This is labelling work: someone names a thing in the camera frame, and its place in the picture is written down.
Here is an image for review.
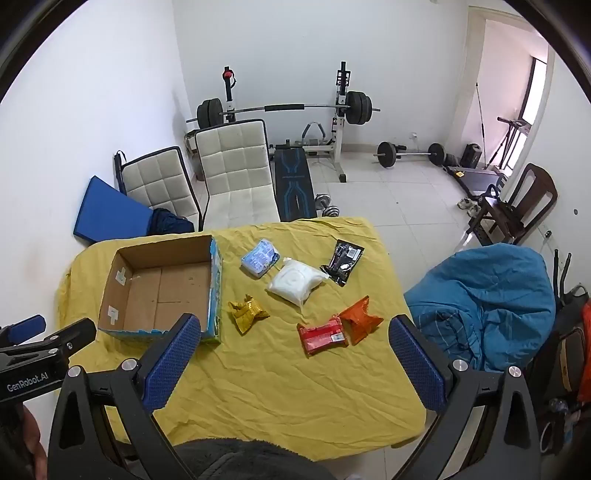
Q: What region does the window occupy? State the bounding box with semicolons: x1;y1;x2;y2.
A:
522;58;548;134

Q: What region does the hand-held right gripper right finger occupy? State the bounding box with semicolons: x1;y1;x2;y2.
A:
389;315;543;480

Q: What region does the yellow tablecloth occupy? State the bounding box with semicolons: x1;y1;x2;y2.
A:
54;217;428;462

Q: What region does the white weight rack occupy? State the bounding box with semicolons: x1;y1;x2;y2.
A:
222;62;352;183

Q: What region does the white plastic bag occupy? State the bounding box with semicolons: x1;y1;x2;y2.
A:
266;259;331;308

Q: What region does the blue snack packet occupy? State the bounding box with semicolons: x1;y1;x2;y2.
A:
241;238;281;278

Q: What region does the barbell with black plates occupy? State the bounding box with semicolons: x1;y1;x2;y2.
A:
186;91;382;127

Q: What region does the blue blanket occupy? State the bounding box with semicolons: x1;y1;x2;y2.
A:
404;244;557;372

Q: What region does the short barbell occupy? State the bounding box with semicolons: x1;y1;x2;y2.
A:
376;141;446;169

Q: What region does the thin metal bar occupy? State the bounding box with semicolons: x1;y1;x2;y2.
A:
475;83;488;151

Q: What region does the dark fleece garment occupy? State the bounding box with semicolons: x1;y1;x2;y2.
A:
173;438;342;480

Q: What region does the blue foam mat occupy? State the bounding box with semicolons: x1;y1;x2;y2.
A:
73;175;155;244

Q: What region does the cardboard box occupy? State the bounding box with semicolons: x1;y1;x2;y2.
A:
97;234;223;344

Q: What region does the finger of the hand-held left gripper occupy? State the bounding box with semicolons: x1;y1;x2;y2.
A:
0;315;47;344
28;318;98;356

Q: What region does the large white quilted chair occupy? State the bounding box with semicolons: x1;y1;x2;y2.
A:
194;119;281;232

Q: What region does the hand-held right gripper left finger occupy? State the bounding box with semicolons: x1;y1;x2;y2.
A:
47;313;202;480

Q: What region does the black bag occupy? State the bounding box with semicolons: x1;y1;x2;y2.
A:
113;150;127;195

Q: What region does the small white quilted chair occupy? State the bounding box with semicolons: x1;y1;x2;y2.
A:
121;146;201;232

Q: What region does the black orange backpack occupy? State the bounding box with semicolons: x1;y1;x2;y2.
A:
538;284;591;462

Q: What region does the dark blue cloth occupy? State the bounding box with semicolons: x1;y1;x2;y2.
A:
148;208;195;236

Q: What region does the yellow snack packet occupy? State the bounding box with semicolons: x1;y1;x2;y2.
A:
228;294;271;334

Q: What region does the black packet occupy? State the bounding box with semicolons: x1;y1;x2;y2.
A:
321;239;365;288

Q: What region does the person's left hand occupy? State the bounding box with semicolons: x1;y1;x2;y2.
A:
21;406;49;480

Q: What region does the dark wooden chair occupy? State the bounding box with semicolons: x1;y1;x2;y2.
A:
466;163;558;245

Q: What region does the orange snack packet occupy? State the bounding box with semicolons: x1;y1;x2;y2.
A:
338;295;385;346

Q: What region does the treadmill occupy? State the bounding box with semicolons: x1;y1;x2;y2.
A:
445;117;532;195

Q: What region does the red snack packet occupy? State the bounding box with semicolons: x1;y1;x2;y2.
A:
297;315;349;356

